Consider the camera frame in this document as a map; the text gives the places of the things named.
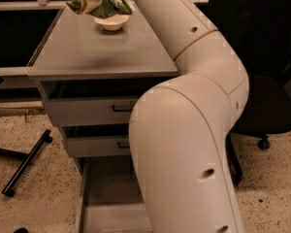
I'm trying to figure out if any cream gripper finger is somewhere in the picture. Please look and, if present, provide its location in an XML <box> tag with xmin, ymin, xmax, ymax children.
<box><xmin>73</xmin><ymin>0</ymin><xmax>102</xmax><ymax>14</ymax></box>

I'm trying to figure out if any green jalapeno chip bag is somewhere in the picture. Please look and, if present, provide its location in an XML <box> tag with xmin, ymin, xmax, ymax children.
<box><xmin>67</xmin><ymin>0</ymin><xmax>132</xmax><ymax>18</ymax></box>

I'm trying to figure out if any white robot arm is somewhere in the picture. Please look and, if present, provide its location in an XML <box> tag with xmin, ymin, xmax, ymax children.
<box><xmin>129</xmin><ymin>0</ymin><xmax>249</xmax><ymax>233</ymax></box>

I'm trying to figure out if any grey drawer cabinet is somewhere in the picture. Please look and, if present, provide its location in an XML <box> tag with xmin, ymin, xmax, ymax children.
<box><xmin>26</xmin><ymin>2</ymin><xmax>179</xmax><ymax>233</ymax></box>

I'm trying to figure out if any grey top drawer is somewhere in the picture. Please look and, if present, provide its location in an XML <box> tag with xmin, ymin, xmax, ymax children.
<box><xmin>38</xmin><ymin>78</ymin><xmax>144</xmax><ymax>127</ymax></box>

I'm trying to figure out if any grey drawer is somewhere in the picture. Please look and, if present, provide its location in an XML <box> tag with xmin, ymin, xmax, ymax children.
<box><xmin>60</xmin><ymin>123</ymin><xmax>130</xmax><ymax>157</ymax></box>
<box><xmin>38</xmin><ymin>78</ymin><xmax>144</xmax><ymax>127</ymax></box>
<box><xmin>76</xmin><ymin>155</ymin><xmax>153</xmax><ymax>233</ymax></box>

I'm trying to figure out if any grey middle drawer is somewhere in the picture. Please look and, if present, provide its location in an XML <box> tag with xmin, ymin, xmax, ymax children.
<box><xmin>60</xmin><ymin>123</ymin><xmax>130</xmax><ymax>157</ymax></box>

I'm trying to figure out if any grey bottom drawer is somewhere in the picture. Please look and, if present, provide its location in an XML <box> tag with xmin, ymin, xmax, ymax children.
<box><xmin>76</xmin><ymin>155</ymin><xmax>153</xmax><ymax>233</ymax></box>

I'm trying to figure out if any white paper bowl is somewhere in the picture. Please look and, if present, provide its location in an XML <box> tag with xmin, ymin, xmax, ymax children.
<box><xmin>94</xmin><ymin>15</ymin><xmax>129</xmax><ymax>31</ymax></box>

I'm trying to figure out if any black office chair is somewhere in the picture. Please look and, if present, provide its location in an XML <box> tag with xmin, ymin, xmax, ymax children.
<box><xmin>207</xmin><ymin>0</ymin><xmax>291</xmax><ymax>186</ymax></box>

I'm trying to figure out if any black chair base leg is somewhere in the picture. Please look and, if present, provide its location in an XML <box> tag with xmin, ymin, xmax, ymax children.
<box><xmin>0</xmin><ymin>129</ymin><xmax>52</xmax><ymax>197</ymax></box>

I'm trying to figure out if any black top drawer handle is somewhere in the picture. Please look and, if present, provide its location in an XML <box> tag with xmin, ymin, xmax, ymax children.
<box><xmin>112</xmin><ymin>101</ymin><xmax>135</xmax><ymax>113</ymax></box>

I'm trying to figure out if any black drawer handle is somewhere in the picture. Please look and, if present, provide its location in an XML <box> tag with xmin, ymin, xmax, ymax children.
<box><xmin>117</xmin><ymin>142</ymin><xmax>130</xmax><ymax>149</ymax></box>
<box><xmin>112</xmin><ymin>101</ymin><xmax>135</xmax><ymax>113</ymax></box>

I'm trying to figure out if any black middle drawer handle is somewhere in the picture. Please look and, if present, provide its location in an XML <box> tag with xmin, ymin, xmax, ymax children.
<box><xmin>117</xmin><ymin>142</ymin><xmax>130</xmax><ymax>149</ymax></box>

